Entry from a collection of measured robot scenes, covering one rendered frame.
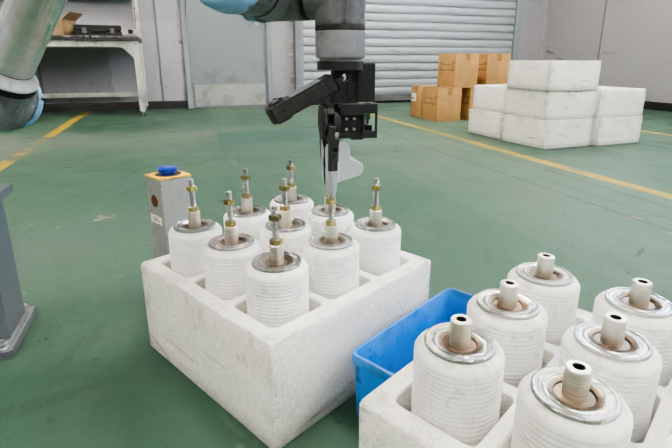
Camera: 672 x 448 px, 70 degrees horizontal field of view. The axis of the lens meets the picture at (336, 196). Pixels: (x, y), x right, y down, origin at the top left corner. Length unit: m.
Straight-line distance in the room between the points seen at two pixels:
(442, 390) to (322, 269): 0.32
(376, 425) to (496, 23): 6.83
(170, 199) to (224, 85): 4.91
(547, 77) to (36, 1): 2.78
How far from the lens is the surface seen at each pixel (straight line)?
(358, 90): 0.74
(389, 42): 6.40
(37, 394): 1.01
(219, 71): 5.90
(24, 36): 1.07
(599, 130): 3.56
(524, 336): 0.62
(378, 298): 0.82
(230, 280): 0.80
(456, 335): 0.54
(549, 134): 3.29
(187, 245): 0.88
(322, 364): 0.77
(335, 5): 0.72
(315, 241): 0.80
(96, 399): 0.95
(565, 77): 3.32
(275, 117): 0.72
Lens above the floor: 0.55
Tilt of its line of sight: 16 degrees down
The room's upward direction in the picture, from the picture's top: straight up
